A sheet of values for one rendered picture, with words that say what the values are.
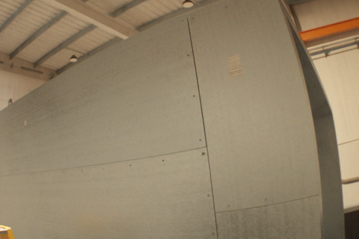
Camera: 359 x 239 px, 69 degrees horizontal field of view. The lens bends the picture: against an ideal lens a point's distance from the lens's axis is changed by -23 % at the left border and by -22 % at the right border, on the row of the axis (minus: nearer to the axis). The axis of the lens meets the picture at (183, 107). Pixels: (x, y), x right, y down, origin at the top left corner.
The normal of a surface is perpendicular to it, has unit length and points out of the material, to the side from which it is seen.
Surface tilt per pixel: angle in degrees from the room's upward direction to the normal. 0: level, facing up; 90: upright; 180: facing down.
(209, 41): 90
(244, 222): 90
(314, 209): 90
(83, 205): 90
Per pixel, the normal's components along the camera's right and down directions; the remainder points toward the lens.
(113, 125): -0.52, -0.14
